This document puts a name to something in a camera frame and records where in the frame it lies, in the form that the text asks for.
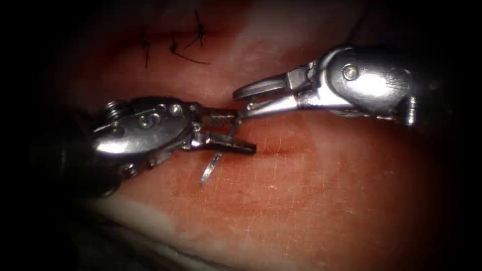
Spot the left arm needle driver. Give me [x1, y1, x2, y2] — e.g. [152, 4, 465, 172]
[92, 96, 204, 178]

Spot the right arm needle driver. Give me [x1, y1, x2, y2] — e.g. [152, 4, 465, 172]
[288, 45, 418, 125]

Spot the right arm needle driver jaw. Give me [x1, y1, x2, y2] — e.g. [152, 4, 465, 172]
[232, 73, 293, 101]
[240, 94, 300, 119]

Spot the left arm needle driver jaw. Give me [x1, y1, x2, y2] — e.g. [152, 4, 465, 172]
[199, 106, 243, 127]
[182, 132, 258, 156]

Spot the curved steel needle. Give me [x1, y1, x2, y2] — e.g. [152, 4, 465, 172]
[198, 112, 244, 187]

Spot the black thread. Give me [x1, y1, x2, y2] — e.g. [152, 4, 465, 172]
[345, 14, 369, 45]

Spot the black stitching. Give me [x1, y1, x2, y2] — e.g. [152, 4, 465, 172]
[140, 8, 211, 70]

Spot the tissue pad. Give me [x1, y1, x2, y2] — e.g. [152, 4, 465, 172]
[49, 0, 482, 271]

